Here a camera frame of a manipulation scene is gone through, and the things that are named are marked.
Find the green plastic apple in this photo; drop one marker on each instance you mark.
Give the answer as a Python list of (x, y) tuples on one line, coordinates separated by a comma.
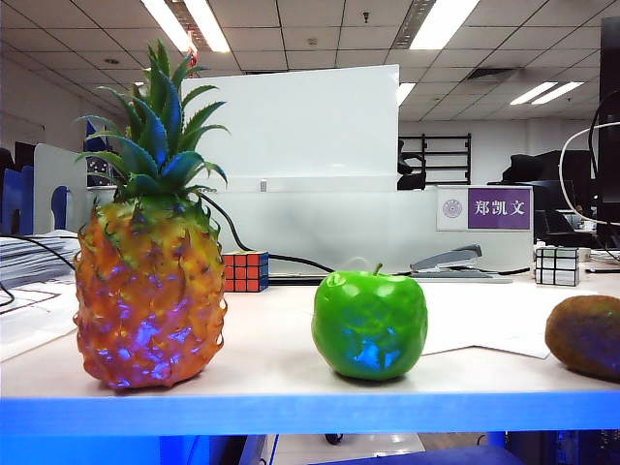
[(370, 324)]

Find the orange plastic pineapple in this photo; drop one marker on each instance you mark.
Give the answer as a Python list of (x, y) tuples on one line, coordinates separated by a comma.
[(150, 300)]

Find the brown kiwi fruit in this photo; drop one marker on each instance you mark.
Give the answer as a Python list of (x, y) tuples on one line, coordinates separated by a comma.
[(586, 339)]

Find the small grey partition clip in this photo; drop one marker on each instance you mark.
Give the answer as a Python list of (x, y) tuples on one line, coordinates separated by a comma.
[(263, 185)]

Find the colourful Rubik's cube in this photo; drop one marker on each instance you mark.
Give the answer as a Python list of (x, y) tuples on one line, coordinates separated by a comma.
[(247, 271)]

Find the frosted glass desk partition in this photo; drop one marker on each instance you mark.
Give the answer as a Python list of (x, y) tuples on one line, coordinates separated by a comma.
[(387, 232)]

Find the white whiteboard panel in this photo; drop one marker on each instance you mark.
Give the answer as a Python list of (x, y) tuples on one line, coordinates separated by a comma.
[(315, 140)]

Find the black office chair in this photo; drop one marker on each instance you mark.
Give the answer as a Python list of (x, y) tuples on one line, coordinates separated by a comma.
[(409, 174)]

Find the grey stapler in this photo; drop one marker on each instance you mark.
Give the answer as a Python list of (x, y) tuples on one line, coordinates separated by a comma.
[(450, 259)]

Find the black shelf rack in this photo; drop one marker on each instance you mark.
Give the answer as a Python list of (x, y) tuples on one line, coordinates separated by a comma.
[(448, 160)]

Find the purple and white name plate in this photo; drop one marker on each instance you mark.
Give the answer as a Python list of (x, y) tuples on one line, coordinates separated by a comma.
[(499, 208)]

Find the large white paper sheet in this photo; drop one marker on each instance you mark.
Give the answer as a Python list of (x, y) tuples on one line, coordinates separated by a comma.
[(484, 310)]

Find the red hanging ornament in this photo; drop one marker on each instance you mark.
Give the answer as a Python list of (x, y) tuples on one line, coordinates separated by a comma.
[(195, 58)]

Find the dark blue patterned poster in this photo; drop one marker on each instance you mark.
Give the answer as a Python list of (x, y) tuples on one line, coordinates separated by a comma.
[(99, 172)]

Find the long ceiling light tube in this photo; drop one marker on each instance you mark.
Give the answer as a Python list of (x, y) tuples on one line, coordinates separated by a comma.
[(167, 21), (208, 24)]

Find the black high-back chair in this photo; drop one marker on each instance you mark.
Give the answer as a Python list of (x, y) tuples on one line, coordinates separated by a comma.
[(537, 169)]

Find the small white paper sheet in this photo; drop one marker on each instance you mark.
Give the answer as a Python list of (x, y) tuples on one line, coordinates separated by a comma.
[(523, 350)]

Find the wide ceiling light panel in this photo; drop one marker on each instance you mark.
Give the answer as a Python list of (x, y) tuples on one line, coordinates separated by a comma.
[(443, 24)]

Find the silver mirror cube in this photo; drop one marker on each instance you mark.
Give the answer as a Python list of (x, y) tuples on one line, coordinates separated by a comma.
[(557, 265)]

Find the white file divider panel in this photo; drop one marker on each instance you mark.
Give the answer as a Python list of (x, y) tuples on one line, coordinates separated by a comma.
[(58, 164)]

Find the distant ceiling light pair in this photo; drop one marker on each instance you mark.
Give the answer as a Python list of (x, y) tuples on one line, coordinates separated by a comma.
[(547, 92)]

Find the printed paper stack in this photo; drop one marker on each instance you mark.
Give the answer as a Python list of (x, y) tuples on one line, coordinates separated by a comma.
[(29, 300)]

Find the blue file holder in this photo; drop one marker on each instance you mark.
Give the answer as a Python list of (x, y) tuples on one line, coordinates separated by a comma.
[(12, 203)]

